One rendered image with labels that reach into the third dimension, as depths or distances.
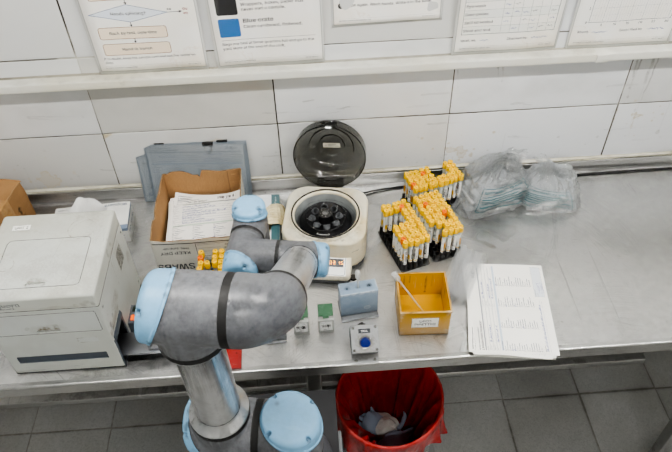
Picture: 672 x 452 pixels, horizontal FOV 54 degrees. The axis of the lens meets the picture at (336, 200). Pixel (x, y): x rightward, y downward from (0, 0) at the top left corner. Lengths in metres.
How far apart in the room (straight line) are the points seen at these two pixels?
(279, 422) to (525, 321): 0.79
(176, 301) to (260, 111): 1.07
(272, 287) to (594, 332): 1.10
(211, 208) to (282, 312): 1.07
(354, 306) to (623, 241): 0.84
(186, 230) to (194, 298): 1.02
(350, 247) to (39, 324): 0.80
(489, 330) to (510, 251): 0.31
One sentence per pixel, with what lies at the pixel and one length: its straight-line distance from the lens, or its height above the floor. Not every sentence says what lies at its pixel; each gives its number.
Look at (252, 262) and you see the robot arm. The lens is 1.36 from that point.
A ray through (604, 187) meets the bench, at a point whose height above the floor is 0.88.
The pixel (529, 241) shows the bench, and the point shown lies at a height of 0.88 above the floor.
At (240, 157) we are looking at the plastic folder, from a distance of 2.04.
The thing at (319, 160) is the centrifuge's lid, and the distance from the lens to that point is 2.02.
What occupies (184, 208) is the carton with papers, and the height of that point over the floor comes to 0.94.
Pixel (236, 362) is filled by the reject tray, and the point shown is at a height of 0.88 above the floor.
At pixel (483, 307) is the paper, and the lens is 1.84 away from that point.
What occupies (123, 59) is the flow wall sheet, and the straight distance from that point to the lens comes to 1.91.
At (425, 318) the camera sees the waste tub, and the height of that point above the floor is 0.95.
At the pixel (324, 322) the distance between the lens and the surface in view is 1.74.
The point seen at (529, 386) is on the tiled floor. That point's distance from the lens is 2.79.
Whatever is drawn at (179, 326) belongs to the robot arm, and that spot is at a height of 1.55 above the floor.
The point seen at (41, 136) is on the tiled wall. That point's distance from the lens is 2.14.
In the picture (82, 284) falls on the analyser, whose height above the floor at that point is 1.17.
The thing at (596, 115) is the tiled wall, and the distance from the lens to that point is 2.20.
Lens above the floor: 2.34
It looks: 44 degrees down
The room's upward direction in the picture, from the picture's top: 2 degrees counter-clockwise
